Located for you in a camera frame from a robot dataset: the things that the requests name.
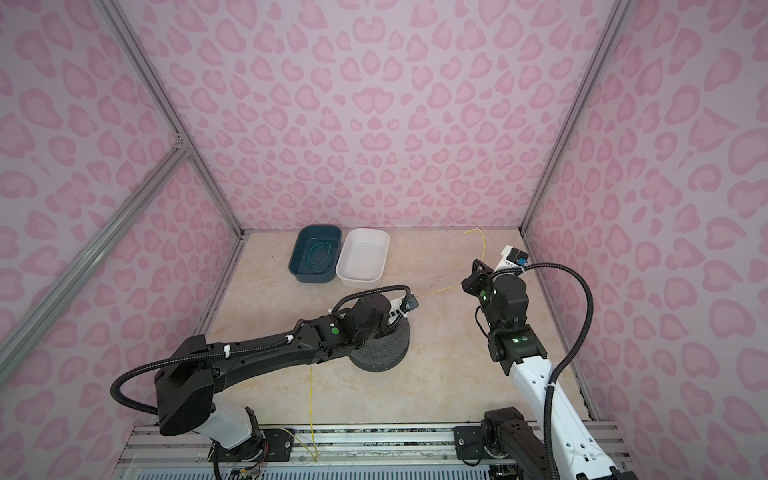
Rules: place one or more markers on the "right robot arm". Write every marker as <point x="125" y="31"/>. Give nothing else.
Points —
<point x="563" y="448"/>

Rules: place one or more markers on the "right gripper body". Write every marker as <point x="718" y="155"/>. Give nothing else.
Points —
<point x="481" y="287"/>

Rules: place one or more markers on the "dark teal plastic bin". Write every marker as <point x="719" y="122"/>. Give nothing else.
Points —
<point x="315" y="254"/>

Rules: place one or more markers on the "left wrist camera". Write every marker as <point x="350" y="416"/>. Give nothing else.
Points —
<point x="407" y="303"/>

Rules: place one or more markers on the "dark grey cable spool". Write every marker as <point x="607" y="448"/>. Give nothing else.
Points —
<point x="377" y="351"/>

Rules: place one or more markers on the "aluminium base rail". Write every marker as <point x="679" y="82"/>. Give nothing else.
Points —
<point x="331" y="451"/>

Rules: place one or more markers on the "white plastic tray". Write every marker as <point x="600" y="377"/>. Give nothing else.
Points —
<point x="363" y="258"/>

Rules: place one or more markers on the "left aluminium frame strut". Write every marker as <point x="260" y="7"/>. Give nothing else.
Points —
<point x="129" y="42"/>

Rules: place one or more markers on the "diagonal aluminium frame strut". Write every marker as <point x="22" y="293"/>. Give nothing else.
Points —
<point x="40" y="318"/>

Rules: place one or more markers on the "right aluminium frame strut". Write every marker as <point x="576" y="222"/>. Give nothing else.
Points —
<point x="616" y="23"/>

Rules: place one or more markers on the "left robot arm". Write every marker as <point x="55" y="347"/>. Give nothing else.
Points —
<point x="187" y="389"/>

